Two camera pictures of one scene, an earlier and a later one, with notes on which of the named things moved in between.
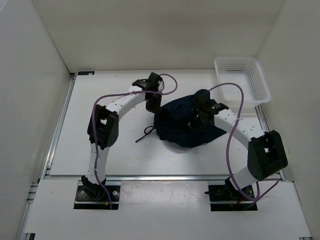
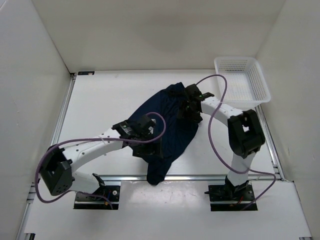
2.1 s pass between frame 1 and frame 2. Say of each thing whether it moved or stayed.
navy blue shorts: moved
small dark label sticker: stayed
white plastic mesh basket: stayed
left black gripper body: moved
